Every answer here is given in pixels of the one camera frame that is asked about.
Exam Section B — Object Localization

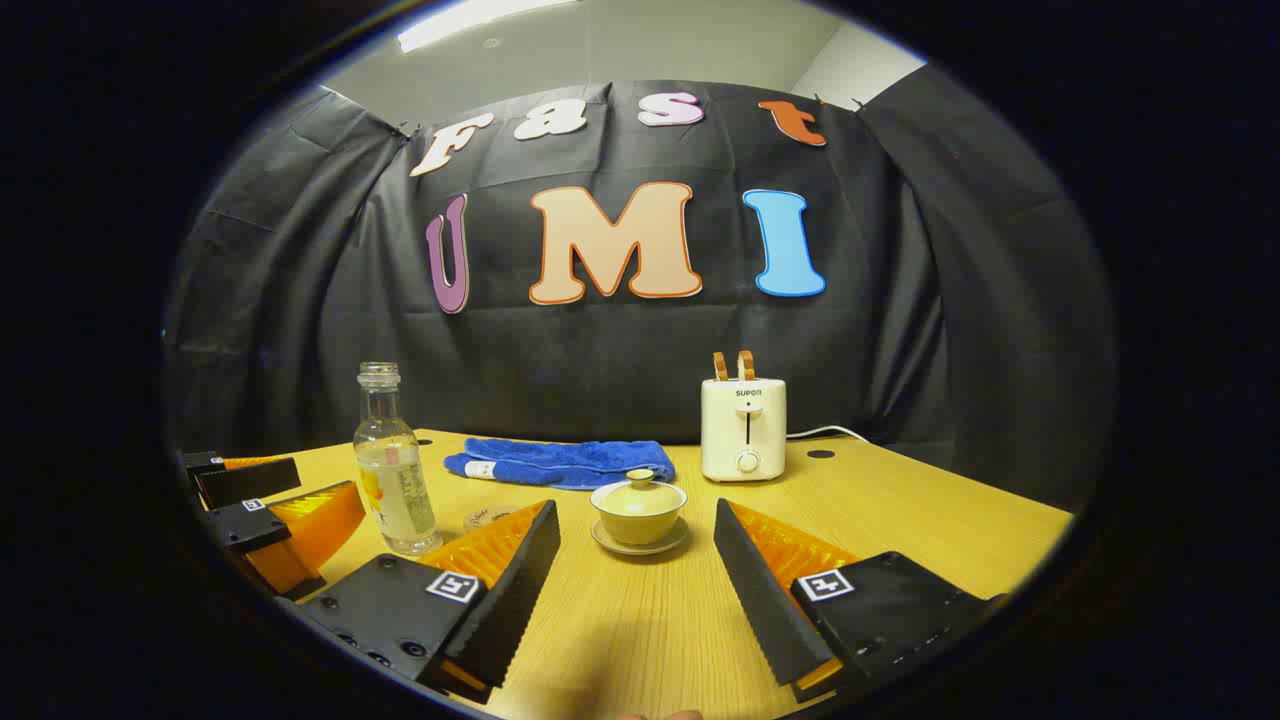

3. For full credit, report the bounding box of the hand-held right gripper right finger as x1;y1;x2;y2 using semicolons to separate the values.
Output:
713;498;1011;703

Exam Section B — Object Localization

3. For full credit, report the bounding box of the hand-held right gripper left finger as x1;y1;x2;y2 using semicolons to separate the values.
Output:
300;500;561;706

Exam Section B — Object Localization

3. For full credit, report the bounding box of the cream ceramic teacup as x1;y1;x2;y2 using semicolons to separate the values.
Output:
590;483;689;546

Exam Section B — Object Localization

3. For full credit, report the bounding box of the clear glass water bottle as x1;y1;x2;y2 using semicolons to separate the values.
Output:
352;362;443;557

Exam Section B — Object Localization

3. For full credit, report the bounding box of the cream teacup lid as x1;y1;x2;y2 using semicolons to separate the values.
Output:
598;468;683;517

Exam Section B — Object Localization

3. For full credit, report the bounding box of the cream ceramic saucer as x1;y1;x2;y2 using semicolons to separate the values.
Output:
590;517;692;557

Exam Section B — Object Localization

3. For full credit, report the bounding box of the blue folded towel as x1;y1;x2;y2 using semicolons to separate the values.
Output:
443;437;677;491

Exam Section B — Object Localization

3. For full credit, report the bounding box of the cream toaster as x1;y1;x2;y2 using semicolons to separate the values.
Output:
700;377;788;483

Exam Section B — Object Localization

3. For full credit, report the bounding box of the black backdrop cloth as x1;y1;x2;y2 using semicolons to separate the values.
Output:
163;62;1116;516

